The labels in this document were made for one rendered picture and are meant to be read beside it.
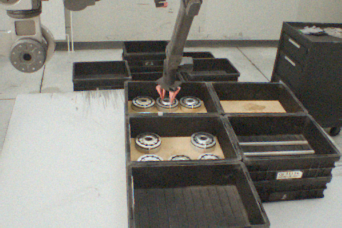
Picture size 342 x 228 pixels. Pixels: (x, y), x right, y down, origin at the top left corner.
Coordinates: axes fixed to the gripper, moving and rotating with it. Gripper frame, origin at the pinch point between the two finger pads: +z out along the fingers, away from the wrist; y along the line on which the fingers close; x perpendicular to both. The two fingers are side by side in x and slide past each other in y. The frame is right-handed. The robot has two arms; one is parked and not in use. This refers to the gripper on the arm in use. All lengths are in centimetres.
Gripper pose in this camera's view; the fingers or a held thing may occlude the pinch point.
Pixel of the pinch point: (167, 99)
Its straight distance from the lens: 170.7
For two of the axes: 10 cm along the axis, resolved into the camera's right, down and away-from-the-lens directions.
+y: -8.5, -3.2, 4.1
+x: -5.1, 4.0, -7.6
